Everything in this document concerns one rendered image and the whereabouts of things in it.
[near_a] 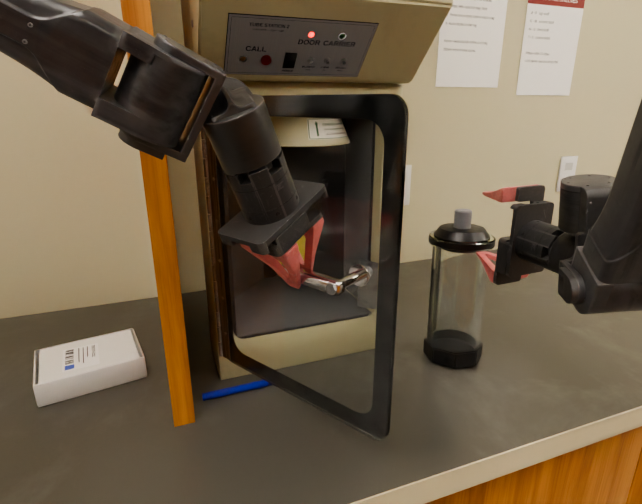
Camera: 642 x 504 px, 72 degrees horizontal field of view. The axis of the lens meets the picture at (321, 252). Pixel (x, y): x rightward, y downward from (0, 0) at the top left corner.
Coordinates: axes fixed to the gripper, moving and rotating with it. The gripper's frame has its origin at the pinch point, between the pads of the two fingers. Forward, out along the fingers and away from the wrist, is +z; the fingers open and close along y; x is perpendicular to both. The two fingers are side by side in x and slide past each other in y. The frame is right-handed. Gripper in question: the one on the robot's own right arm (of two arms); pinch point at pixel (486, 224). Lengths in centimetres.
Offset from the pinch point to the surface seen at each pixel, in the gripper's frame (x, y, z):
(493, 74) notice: -46, 25, 55
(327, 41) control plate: 24.6, 25.8, 4.7
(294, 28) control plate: 29.4, 27.0, 3.6
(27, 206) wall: 73, -2, 55
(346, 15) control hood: 23.1, 28.5, 2.1
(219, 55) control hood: 38.2, 24.0, 6.8
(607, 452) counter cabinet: -17.2, -37.4, -15.1
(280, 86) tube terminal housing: 29.1, 20.6, 11.9
